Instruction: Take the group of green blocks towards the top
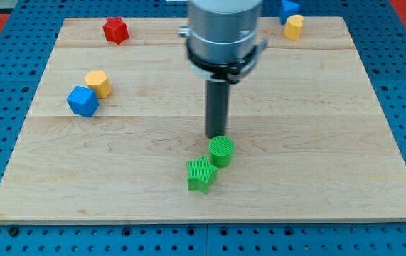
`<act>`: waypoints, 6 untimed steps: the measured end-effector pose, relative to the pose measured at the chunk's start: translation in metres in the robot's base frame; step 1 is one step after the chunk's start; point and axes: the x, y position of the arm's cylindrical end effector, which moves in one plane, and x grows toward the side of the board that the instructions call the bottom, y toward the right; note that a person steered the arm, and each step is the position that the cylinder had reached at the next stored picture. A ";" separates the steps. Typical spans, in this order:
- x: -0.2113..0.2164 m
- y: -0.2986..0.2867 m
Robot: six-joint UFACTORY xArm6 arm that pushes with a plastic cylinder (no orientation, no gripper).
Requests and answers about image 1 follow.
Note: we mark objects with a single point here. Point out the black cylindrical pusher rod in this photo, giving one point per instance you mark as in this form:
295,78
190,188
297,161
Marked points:
216,108

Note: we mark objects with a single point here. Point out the green cylinder block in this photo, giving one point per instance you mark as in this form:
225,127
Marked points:
220,151

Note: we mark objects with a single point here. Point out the green star block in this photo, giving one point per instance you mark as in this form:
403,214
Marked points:
201,174

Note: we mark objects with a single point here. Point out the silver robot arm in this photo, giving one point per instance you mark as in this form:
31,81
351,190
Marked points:
220,45

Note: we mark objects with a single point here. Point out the yellow heart block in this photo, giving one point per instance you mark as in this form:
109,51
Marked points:
293,27

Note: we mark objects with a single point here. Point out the blue triangle block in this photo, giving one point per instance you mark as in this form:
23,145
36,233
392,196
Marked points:
288,8

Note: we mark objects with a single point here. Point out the wooden board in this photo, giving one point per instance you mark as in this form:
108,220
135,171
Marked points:
311,142

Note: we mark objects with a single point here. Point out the red star block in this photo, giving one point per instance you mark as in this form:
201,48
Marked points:
115,30

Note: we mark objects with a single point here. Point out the yellow hexagon block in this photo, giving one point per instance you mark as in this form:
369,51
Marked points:
98,81

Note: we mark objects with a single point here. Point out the blue cube block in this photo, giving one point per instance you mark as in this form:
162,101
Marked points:
83,101

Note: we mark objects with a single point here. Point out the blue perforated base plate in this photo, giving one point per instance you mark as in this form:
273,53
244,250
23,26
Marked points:
28,30

